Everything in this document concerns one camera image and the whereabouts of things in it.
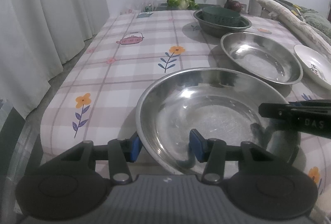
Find large steel plate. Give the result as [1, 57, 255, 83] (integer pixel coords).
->
[135, 68, 300, 175]
[221, 32, 303, 86]

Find white ceramic plate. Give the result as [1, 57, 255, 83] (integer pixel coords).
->
[294, 45, 331, 90]

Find steel bowl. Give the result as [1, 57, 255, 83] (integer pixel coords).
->
[193, 10, 252, 38]

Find green ceramic bowl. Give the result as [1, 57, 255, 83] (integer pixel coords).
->
[202, 6, 241, 26]

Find white rolled mattress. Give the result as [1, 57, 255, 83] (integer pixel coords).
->
[256, 0, 330, 60]

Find green patterned pillow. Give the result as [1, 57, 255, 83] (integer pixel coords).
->
[300, 7, 331, 38]

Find white water dispenser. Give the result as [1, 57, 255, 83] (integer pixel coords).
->
[236, 0, 250, 14]

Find red cabbage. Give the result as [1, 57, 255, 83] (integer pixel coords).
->
[224, 0, 242, 13]

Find green leafy lettuce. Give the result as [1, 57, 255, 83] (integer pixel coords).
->
[167, 0, 199, 10]

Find white curtain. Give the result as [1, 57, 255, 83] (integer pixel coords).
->
[1, 0, 109, 117]

